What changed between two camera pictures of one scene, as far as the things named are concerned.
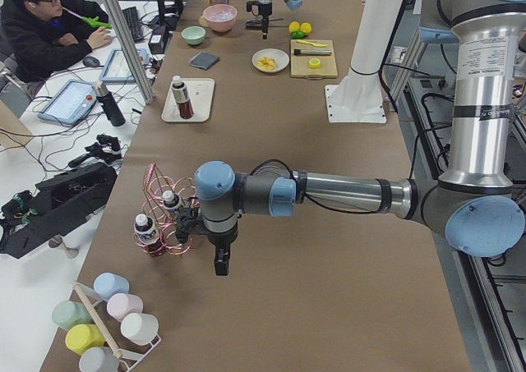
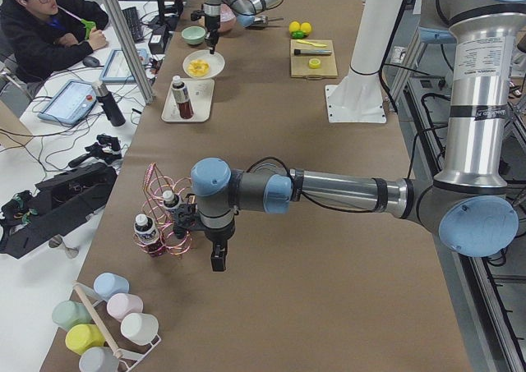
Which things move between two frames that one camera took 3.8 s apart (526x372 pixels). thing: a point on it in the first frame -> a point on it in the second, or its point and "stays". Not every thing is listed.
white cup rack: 128,360 stays
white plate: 280,57 -> 201,64
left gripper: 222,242 stays
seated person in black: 42,30 stays
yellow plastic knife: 313,44 stays
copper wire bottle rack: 163,198 stays
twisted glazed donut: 266,63 -> 197,67
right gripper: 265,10 -> 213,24
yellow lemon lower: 306,27 stays
